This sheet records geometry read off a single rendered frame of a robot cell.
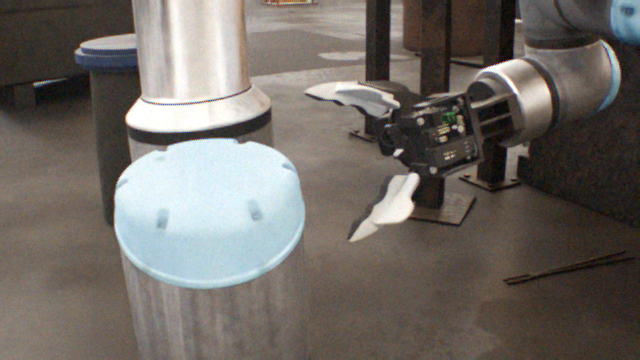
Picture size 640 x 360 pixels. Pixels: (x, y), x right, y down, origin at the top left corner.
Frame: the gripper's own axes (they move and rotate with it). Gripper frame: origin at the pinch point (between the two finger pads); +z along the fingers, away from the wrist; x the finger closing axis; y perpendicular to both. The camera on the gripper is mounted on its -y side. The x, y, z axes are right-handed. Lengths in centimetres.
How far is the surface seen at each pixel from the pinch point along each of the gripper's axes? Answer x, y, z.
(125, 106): -12, -89, 7
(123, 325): 24, -56, 24
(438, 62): -1, -72, -62
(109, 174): 1, -97, 15
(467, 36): 3, -285, -222
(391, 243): 33, -69, -36
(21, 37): -57, -240, 27
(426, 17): -12, -72, -62
